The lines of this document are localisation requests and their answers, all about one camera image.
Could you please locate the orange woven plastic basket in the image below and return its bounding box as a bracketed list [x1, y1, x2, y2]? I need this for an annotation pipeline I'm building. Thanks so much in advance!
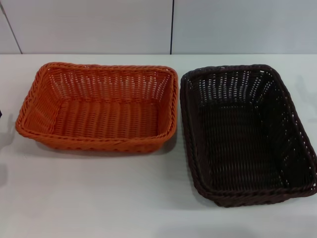
[15, 61, 179, 155]

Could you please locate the dark brown woven plastic basket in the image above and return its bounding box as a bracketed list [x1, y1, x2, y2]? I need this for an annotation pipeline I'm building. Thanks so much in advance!
[180, 63, 317, 208]

